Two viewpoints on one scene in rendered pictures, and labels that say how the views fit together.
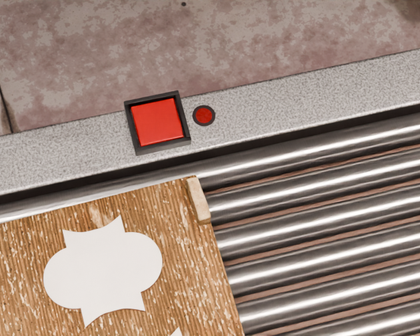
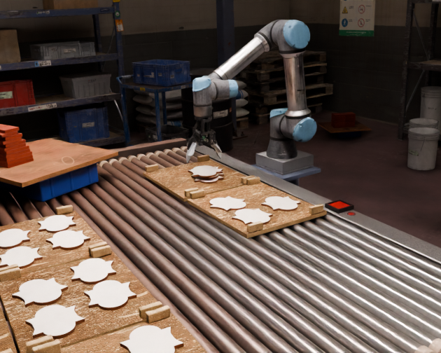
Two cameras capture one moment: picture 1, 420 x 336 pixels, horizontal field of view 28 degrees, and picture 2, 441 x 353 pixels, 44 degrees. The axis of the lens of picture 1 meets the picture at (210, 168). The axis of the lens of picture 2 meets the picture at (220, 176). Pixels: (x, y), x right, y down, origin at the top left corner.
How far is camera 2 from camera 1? 1.79 m
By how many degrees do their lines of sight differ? 70
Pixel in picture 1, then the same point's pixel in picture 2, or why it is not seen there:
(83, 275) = (276, 200)
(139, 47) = not seen: outside the picture
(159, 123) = (338, 205)
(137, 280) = (281, 206)
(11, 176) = (299, 194)
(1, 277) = (267, 194)
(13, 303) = (260, 196)
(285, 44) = not seen: outside the picture
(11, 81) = not seen: hidden behind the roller
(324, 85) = (389, 229)
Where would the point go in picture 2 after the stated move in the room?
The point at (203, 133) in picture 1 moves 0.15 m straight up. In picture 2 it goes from (344, 214) to (346, 175)
